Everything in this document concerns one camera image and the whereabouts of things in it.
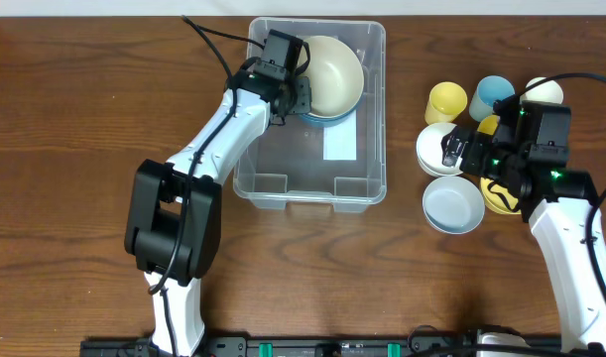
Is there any cream cup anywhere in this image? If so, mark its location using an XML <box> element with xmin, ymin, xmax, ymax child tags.
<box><xmin>520</xmin><ymin>81</ymin><xmax>564</xmax><ymax>104</ymax></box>

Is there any cream large bowl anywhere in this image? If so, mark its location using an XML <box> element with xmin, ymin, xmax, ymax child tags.
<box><xmin>302</xmin><ymin>36</ymin><xmax>365</xmax><ymax>118</ymax></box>

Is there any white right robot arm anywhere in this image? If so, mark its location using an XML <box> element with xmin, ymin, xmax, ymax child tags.
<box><xmin>440</xmin><ymin>127</ymin><xmax>606</xmax><ymax>353</ymax></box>

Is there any white label in bin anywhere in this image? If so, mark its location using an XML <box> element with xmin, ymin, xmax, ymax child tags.
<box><xmin>323</xmin><ymin>112</ymin><xmax>357</xmax><ymax>161</ymax></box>

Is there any light blue cup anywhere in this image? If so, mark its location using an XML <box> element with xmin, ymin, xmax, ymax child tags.
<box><xmin>469</xmin><ymin>75</ymin><xmax>515</xmax><ymax>122</ymax></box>

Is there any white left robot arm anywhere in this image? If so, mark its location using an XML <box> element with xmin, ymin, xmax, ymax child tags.
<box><xmin>124</xmin><ymin>69</ymin><xmax>312</xmax><ymax>356</ymax></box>

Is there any light grey small bowl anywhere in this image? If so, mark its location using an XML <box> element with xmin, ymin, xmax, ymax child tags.
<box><xmin>422</xmin><ymin>177</ymin><xmax>485</xmax><ymax>235</ymax></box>

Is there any clear plastic storage bin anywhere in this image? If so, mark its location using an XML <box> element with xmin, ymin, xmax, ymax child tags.
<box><xmin>233</xmin><ymin>17</ymin><xmax>387</xmax><ymax>213</ymax></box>

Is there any dark blue bowl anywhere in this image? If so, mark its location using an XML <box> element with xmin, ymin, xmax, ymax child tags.
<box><xmin>299</xmin><ymin>95</ymin><xmax>364</xmax><ymax>128</ymax></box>

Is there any white small bowl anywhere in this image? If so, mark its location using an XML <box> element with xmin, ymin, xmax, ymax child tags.
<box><xmin>416</xmin><ymin>123</ymin><xmax>461</xmax><ymax>178</ymax></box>

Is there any yellow small bowl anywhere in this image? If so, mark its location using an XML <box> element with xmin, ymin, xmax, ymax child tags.
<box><xmin>480</xmin><ymin>178</ymin><xmax>521</xmax><ymax>215</ymax></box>

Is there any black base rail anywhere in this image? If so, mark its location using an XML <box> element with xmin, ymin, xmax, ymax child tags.
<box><xmin>78</xmin><ymin>334</ymin><xmax>564</xmax><ymax>357</ymax></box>

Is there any yellow cup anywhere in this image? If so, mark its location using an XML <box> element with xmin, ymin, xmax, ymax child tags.
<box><xmin>477</xmin><ymin>115</ymin><xmax>500</xmax><ymax>135</ymax></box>
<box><xmin>424</xmin><ymin>81</ymin><xmax>468</xmax><ymax>125</ymax></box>

